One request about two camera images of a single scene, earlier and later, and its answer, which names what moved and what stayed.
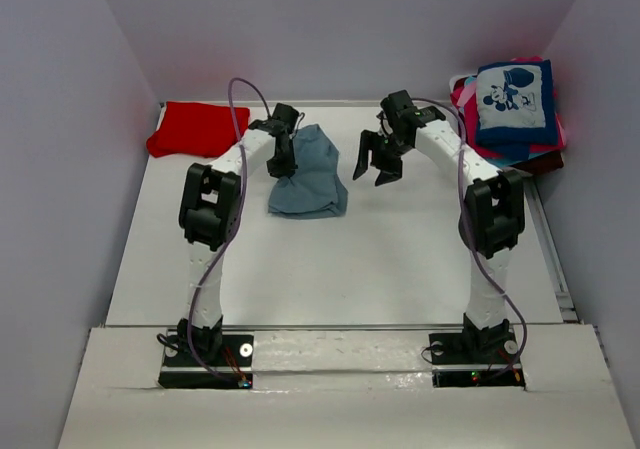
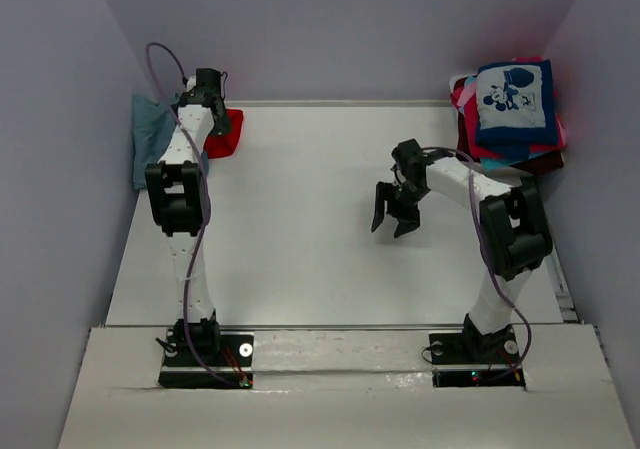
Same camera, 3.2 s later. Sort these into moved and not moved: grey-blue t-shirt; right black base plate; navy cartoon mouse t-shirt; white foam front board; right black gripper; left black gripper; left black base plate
Moved: right black gripper; left black gripper; grey-blue t-shirt
Not moved: navy cartoon mouse t-shirt; left black base plate; white foam front board; right black base plate
